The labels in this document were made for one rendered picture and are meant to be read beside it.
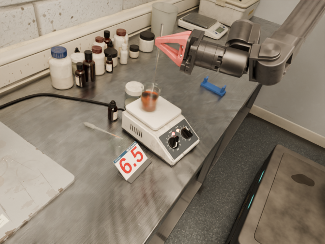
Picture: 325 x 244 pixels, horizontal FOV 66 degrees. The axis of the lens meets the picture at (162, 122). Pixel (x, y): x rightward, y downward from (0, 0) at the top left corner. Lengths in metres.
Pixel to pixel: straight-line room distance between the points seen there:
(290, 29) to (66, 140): 0.60
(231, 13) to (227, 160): 0.95
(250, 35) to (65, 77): 0.58
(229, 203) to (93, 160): 1.09
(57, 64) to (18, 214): 0.46
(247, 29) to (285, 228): 0.85
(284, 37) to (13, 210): 0.65
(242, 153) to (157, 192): 1.34
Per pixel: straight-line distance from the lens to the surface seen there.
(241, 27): 0.61
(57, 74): 0.89
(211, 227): 1.51
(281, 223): 1.22
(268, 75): 0.56
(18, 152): 0.73
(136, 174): 0.66
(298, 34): 0.60
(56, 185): 0.64
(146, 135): 0.68
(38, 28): 1.01
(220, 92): 1.00
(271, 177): 1.36
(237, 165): 1.83
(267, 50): 0.54
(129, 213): 0.60
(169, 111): 0.71
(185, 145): 0.70
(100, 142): 0.73
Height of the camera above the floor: 1.28
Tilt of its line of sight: 41 degrees down
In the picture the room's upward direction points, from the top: 12 degrees clockwise
